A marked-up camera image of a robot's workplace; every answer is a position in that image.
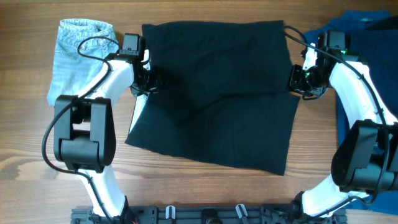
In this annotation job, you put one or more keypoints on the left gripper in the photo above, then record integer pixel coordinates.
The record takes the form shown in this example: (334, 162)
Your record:
(155, 86)

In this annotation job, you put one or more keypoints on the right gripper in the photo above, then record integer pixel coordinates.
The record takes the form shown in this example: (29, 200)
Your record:
(295, 86)

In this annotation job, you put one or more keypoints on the black shorts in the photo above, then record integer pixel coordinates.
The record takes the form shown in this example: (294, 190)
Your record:
(226, 99)

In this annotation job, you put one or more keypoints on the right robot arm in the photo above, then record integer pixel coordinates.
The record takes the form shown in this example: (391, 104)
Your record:
(365, 164)

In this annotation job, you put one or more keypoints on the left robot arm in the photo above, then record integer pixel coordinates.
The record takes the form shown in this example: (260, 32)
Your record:
(83, 126)

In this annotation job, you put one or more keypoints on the folded light blue jeans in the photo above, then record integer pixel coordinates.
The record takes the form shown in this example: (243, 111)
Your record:
(79, 42)

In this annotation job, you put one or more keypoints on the dark navy shirt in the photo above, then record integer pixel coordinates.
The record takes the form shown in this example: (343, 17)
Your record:
(379, 49)

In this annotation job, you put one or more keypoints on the black t-shirt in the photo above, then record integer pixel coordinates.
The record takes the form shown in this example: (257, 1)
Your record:
(391, 23)

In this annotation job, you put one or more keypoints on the blue polo shirt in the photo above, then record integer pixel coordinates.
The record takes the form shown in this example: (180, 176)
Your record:
(351, 21)

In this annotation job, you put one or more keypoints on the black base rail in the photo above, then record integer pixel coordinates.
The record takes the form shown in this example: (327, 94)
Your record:
(264, 214)

